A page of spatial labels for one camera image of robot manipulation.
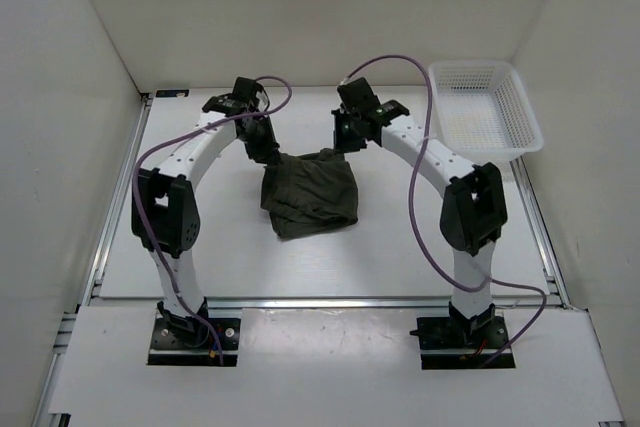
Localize olive green shorts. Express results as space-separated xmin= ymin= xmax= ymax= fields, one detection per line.
xmin=260 ymin=148 xmax=359 ymax=240

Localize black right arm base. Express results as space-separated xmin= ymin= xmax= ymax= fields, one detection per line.
xmin=409 ymin=313 xmax=516 ymax=371

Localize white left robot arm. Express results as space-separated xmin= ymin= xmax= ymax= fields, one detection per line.
xmin=131 ymin=111 xmax=279 ymax=347

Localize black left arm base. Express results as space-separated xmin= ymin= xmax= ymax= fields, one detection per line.
xmin=147 ymin=302 xmax=241 ymax=367

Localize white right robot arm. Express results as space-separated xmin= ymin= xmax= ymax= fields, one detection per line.
xmin=331 ymin=101 xmax=507 ymax=347

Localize dark label sticker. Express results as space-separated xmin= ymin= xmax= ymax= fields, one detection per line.
xmin=155 ymin=89 xmax=190 ymax=98

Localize white perforated plastic basket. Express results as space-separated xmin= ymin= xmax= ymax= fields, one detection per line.
xmin=428 ymin=60 xmax=544 ymax=164

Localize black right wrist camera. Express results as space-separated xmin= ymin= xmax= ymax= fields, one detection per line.
xmin=337 ymin=77 xmax=410 ymax=126

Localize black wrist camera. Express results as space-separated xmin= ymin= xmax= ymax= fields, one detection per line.
xmin=337 ymin=77 xmax=410 ymax=126
xmin=202 ymin=77 xmax=270 ymax=117

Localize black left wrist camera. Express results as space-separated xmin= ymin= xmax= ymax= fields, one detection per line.
xmin=202 ymin=77 xmax=270 ymax=117

